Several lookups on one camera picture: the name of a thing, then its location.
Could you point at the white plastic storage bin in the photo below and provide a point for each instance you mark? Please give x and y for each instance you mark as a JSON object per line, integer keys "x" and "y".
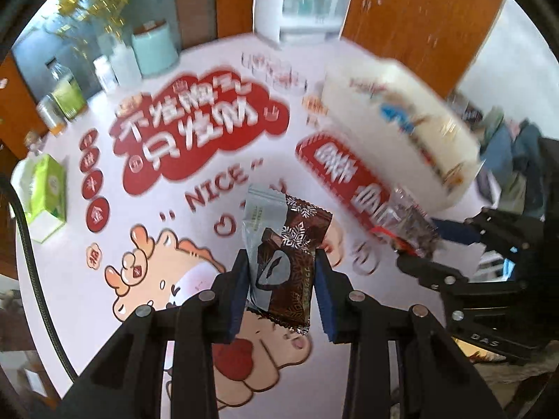
{"x": 349, "y": 96}

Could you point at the small white pill bottle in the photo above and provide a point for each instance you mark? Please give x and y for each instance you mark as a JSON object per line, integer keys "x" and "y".
{"x": 106, "y": 76}

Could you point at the glass bottle green label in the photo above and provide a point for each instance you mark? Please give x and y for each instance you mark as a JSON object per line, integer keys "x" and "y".
{"x": 70, "y": 96}

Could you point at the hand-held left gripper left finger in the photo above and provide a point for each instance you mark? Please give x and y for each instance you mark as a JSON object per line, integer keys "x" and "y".
{"x": 236, "y": 297}

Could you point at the teal canister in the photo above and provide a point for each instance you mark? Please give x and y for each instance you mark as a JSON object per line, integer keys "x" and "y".
{"x": 155, "y": 52}

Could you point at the blue denim clothing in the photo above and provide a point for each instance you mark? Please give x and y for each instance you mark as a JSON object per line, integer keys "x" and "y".
{"x": 502, "y": 152}

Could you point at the green tissue box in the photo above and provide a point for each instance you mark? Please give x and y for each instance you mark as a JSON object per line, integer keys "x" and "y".
{"x": 46, "y": 192}

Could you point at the brown chocolate snack packet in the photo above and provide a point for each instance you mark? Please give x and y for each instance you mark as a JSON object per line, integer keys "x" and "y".
{"x": 284, "y": 262}

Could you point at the small glass jar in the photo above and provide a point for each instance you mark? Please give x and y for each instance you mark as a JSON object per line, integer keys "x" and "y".
{"x": 34, "y": 144}

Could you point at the clear packet dark snacks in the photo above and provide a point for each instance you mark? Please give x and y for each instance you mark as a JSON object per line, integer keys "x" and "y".
{"x": 410, "y": 222}

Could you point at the clear jar orange base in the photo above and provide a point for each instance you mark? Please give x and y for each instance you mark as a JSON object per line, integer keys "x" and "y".
{"x": 51, "y": 115}

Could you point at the white squeeze bottle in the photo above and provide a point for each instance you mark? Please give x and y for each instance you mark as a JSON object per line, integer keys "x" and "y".
{"x": 126, "y": 67}

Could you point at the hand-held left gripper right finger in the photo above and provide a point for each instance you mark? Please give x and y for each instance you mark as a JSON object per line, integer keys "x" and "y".
{"x": 325, "y": 301}

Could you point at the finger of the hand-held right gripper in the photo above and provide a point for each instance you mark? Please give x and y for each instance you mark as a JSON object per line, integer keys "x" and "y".
{"x": 432, "y": 273}
{"x": 454, "y": 231}

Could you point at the white cosmetics organizer box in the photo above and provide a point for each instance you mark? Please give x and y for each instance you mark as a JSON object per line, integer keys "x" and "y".
{"x": 270, "y": 8}

